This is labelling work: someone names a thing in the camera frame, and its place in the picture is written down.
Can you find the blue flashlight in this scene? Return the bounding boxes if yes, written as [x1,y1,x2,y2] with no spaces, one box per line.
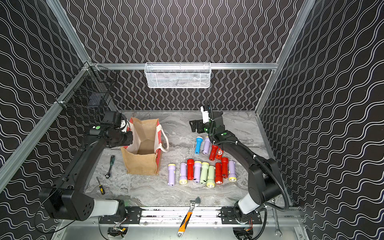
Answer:
[195,136,203,155]

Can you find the lavender flashlight back row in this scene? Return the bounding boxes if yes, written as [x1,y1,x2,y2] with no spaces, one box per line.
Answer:
[202,136,212,155]

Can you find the red flashlight back row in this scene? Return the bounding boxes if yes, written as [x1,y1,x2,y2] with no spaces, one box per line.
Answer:
[209,145,219,161]

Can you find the red flashlight row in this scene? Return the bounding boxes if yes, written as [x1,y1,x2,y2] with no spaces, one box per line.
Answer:
[187,159,195,181]
[209,145,219,161]

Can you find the jute tote bag red trim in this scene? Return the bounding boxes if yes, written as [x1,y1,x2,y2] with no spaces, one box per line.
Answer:
[121,118,169,176]

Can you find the red flashlight white logo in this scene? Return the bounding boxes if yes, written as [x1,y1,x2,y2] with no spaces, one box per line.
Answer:
[215,148,224,161]

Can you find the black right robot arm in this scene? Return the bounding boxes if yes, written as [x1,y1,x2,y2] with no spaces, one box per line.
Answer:
[189,111,290,223]

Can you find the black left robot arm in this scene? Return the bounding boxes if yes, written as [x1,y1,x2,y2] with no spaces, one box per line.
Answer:
[39,111,133,222]

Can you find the red flashlight front row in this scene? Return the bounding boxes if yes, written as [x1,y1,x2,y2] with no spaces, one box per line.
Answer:
[187,159,195,181]

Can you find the light green flashlight left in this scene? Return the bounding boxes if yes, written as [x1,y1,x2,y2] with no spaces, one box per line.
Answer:
[200,162,210,185]

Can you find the light green flashlight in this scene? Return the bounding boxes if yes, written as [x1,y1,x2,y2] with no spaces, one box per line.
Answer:
[200,162,210,185]
[207,165,215,188]

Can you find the red flashlight front upper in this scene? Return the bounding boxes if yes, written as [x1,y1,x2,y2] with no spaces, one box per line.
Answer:
[221,157,229,179]

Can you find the red flashlight front lower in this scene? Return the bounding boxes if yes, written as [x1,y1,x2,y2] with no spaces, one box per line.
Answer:
[215,163,223,185]

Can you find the lavender flashlight yellow head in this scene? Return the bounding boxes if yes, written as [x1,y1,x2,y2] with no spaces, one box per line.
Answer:
[179,163,188,185]

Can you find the light green flashlight right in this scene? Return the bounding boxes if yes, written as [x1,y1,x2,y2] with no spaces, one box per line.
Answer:
[207,165,215,188]

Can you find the yellow black small screwdriver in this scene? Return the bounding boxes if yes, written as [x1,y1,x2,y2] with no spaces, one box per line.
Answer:
[96,177,106,195]

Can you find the silver combination wrench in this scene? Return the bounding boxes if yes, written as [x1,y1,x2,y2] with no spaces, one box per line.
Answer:
[272,208,283,238]

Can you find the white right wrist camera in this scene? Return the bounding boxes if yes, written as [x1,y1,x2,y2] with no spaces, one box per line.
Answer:
[200,106,210,124]

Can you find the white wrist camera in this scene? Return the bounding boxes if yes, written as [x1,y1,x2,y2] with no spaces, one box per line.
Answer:
[200,106,210,124]
[120,120,131,133]

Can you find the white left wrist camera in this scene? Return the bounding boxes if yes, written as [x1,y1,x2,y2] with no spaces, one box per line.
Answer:
[120,120,131,133]

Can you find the black wire mesh basket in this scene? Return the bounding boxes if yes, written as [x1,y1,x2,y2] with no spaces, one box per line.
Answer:
[57,65,118,119]

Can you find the white wire mesh basket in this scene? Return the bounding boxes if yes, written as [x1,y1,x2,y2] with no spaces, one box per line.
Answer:
[144,62,212,89]

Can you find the orange handled adjustable wrench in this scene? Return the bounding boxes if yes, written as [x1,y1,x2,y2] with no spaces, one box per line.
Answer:
[177,197,201,238]

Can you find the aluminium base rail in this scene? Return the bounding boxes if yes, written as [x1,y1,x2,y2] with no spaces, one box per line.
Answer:
[59,205,304,226]

